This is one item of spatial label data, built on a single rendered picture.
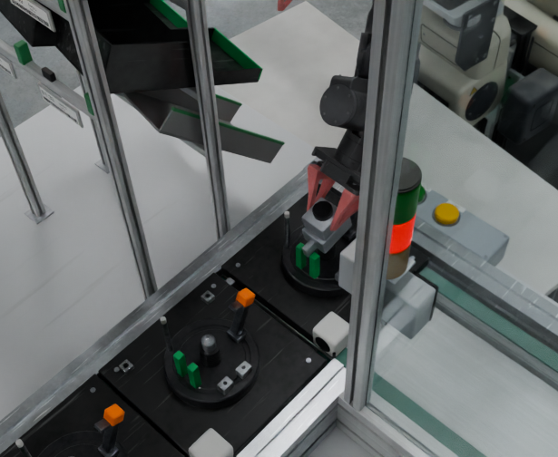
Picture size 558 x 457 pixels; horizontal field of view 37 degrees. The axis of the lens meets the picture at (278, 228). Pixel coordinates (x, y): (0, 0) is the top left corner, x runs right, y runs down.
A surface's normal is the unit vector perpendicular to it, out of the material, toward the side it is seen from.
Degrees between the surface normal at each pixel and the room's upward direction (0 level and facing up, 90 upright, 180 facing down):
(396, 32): 90
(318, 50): 0
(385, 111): 90
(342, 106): 51
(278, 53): 0
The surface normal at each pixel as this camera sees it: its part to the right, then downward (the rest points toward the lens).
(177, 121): 0.61, 0.61
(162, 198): -0.03, -0.62
